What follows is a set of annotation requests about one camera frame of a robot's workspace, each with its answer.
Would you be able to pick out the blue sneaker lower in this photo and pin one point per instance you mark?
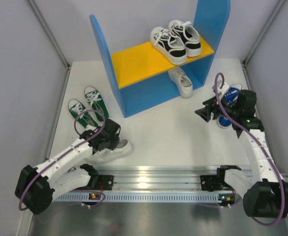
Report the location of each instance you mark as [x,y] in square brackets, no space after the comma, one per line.
[223,122]

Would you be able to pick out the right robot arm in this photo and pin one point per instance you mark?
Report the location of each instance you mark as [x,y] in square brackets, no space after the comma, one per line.
[266,194]

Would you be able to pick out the green sneaker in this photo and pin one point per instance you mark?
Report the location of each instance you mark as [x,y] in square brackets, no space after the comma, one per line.
[95,100]
[78,112]

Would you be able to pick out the aluminium mounting rail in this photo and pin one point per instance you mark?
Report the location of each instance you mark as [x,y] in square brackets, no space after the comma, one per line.
[155,174]

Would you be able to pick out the aluminium frame post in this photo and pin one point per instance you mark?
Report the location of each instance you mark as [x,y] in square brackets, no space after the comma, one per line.
[48,32]
[266,27]

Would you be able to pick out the blue and yellow shoe shelf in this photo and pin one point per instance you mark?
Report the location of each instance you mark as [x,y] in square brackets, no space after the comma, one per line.
[138,76]

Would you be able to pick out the black white sneaker left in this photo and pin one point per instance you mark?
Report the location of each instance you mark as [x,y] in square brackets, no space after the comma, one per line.
[169,44]

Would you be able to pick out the left aluminium frame post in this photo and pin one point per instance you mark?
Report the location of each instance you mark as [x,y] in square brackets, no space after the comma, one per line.
[48,32]

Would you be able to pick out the black white sneaker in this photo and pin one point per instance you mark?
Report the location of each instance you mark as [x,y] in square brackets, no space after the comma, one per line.
[169,44]
[189,35]

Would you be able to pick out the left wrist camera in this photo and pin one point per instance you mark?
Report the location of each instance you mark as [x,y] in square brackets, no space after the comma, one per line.
[91,128]

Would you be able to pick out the black white sneaker right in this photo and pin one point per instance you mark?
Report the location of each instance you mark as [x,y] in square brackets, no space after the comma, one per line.
[189,35]

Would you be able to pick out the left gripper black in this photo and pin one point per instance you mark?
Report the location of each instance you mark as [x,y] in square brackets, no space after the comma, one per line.
[115,141]

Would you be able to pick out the blue sneaker upper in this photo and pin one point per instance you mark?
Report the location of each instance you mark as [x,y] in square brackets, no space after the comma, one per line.
[231,95]

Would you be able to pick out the blue sneaker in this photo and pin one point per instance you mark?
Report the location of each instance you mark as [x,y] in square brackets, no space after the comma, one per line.
[231,95]
[223,122]

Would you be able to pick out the slotted cable duct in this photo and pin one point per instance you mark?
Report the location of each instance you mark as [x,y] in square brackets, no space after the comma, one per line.
[147,197]

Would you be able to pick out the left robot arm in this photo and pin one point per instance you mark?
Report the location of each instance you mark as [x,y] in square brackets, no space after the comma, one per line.
[39,186]

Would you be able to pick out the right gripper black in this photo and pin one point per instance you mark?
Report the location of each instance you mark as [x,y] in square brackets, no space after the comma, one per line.
[206,112]

